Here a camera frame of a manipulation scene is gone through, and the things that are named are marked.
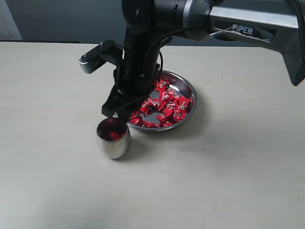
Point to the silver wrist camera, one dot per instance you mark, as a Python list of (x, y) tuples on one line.
[(92, 60)]

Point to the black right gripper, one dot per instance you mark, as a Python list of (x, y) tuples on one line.
[(134, 77)]

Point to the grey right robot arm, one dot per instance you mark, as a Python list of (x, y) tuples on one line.
[(277, 26)]

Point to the red candy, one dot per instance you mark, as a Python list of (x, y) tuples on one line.
[(166, 95), (185, 104), (161, 85), (149, 105), (113, 136)]

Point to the round steel plate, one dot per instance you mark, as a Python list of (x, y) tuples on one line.
[(168, 115)]

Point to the red wrapped candy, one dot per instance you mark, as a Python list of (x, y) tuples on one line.
[(166, 95), (149, 105), (161, 85), (185, 104)]

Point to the steel cup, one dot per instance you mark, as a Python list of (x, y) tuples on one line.
[(113, 149)]

